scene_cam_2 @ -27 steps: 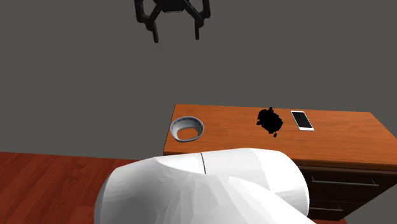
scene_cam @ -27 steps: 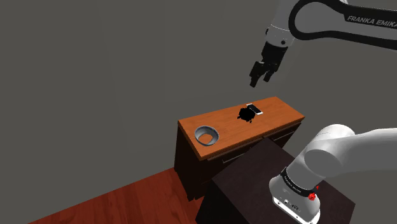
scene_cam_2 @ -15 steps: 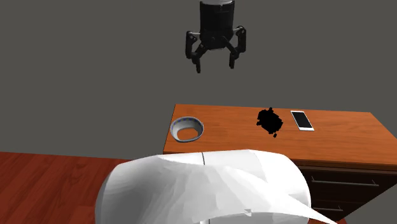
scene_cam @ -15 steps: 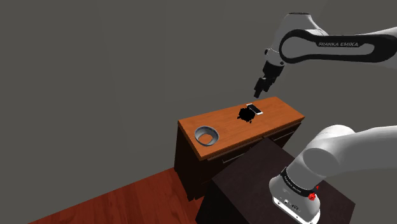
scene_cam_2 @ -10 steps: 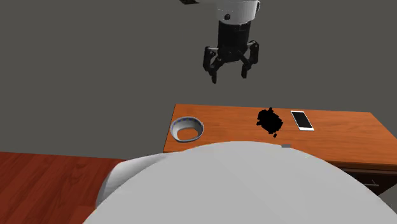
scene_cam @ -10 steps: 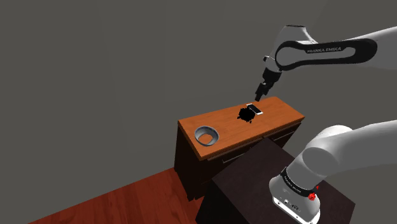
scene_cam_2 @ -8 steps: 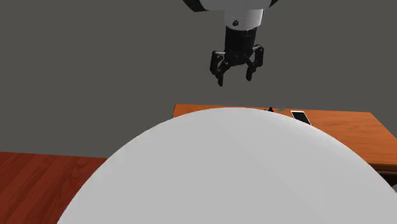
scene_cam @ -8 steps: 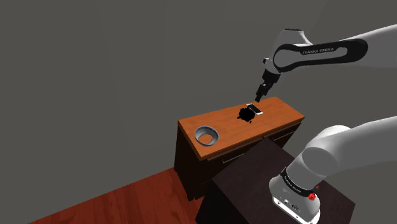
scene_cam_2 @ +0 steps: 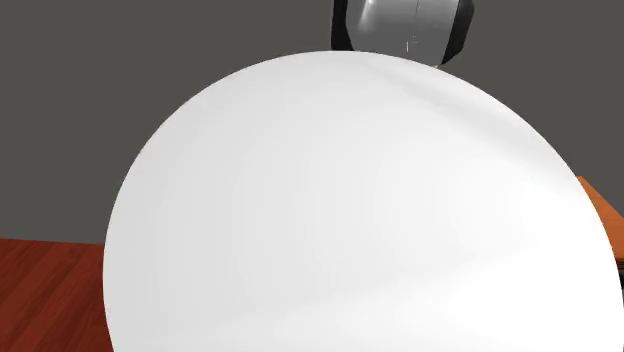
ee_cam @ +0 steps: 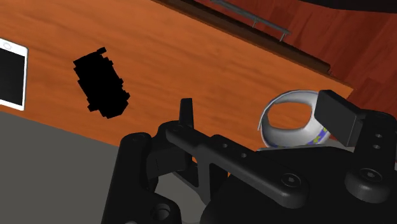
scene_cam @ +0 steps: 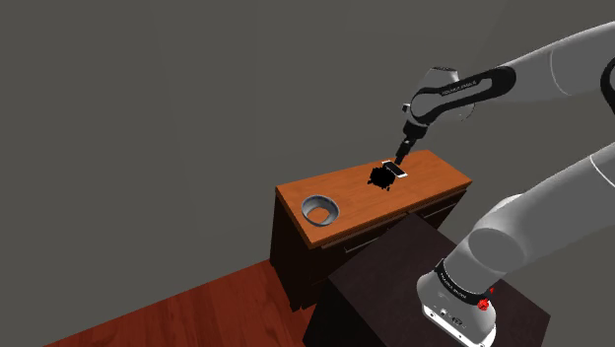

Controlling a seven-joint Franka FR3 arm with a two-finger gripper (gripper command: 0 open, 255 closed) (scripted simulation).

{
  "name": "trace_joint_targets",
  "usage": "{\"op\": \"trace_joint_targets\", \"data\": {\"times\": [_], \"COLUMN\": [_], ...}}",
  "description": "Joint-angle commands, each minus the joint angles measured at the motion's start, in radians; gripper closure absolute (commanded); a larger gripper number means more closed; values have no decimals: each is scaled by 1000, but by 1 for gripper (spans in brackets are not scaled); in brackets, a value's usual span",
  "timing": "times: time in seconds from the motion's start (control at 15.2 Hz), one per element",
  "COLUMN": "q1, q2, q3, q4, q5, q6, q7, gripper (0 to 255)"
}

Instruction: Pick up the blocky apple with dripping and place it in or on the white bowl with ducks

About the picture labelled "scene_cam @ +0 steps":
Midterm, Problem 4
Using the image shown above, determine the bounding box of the white-edged black phone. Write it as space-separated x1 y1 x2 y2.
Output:
381 160 409 179

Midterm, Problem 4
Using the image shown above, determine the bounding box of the brown wooden chest of drawers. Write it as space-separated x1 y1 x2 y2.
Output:
269 149 473 313

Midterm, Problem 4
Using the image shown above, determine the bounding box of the grey bowl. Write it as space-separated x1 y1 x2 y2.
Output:
301 194 341 228

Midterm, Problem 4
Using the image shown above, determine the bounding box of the dark robot stand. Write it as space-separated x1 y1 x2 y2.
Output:
302 212 552 347

